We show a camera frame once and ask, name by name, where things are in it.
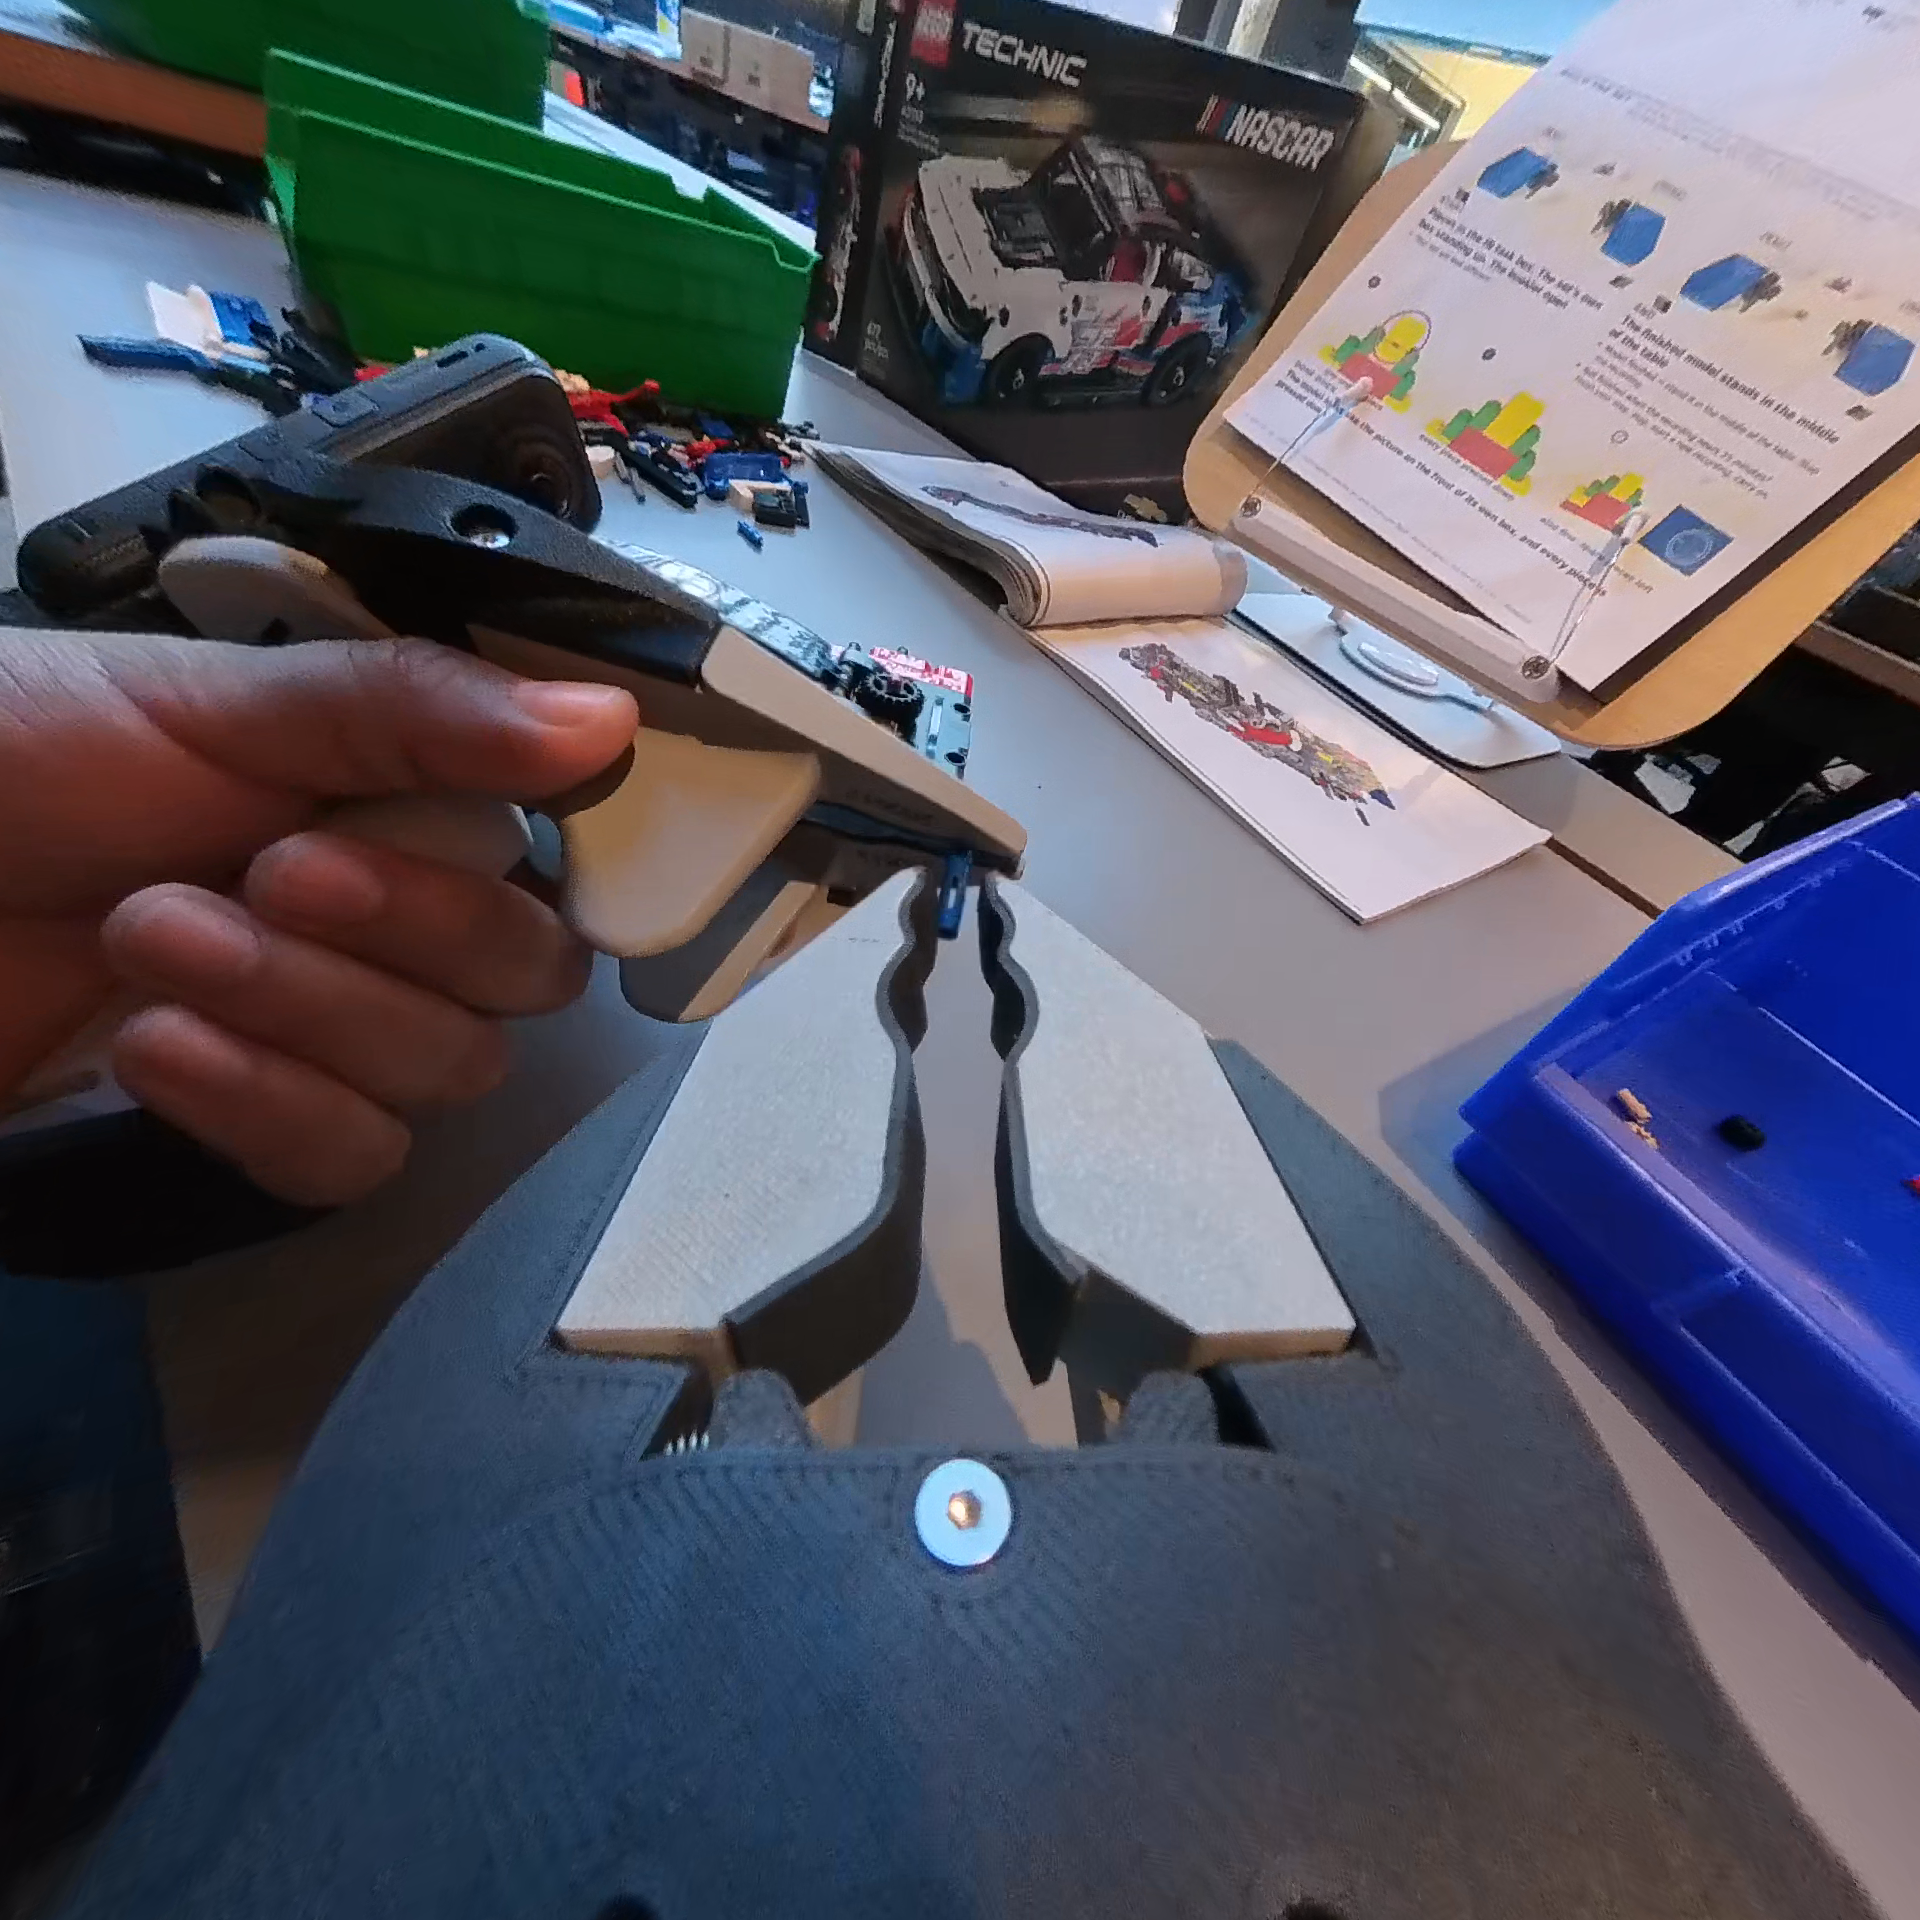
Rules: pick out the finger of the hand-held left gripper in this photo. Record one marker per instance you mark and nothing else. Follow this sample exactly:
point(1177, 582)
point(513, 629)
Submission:
point(884, 858)
point(855, 735)

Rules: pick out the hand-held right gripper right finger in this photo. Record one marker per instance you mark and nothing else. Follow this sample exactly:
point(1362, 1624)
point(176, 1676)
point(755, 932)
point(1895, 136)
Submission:
point(1169, 1186)

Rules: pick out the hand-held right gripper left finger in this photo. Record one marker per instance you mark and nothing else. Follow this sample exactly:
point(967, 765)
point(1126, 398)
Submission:
point(765, 1170)

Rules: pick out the toy brick car model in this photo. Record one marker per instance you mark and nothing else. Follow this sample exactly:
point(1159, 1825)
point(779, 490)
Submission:
point(923, 672)

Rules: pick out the instruction booklet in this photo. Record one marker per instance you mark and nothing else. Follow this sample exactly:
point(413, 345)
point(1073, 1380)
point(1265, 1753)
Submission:
point(1349, 812)

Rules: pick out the blue storage bin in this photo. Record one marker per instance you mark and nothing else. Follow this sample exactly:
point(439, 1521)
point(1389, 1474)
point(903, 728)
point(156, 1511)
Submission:
point(1650, 1274)

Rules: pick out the grey desk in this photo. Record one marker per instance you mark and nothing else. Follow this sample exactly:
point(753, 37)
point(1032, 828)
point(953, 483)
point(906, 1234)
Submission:
point(1199, 932)

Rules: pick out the person's left hand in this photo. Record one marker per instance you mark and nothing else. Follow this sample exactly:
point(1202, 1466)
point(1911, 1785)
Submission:
point(227, 839)

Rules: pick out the pile of loose toy bricks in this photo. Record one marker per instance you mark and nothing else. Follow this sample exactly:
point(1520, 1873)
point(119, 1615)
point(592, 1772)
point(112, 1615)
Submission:
point(673, 453)

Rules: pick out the green storage bin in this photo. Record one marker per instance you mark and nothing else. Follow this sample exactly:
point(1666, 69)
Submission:
point(522, 270)
point(377, 43)

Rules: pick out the black toy car set box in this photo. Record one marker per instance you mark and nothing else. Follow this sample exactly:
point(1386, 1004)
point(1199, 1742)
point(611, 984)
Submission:
point(1049, 270)

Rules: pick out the wooden side table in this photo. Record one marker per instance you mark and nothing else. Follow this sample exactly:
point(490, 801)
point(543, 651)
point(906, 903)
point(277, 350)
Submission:
point(119, 90)

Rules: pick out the wooden stand with instruction sheet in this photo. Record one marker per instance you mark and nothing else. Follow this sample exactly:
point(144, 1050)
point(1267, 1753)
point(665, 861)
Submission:
point(1650, 376)

